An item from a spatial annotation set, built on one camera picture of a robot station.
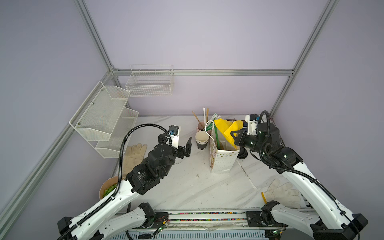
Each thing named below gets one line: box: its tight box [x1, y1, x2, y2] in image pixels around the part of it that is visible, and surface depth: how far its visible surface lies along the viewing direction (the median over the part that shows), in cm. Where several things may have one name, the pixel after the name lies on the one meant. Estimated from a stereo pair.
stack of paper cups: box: [195, 130, 210, 150], surface depth 95 cm
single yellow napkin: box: [214, 118, 244, 149], surface depth 71 cm
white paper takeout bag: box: [209, 125, 240, 174], surface depth 80 cm
